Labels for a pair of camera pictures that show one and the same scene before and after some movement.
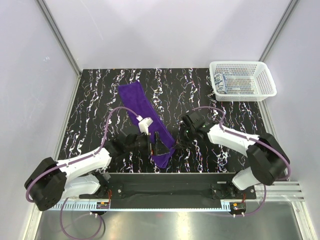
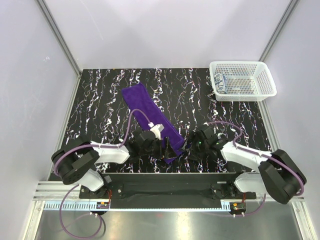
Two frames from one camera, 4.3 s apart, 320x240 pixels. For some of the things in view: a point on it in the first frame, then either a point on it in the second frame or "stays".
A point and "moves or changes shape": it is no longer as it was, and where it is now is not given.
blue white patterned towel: [221, 83] stays
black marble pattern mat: [100, 114] stays
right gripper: [180, 142] → [194, 155]
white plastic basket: [247, 81] stays
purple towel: [138, 100] moves or changes shape
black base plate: [171, 186] stays
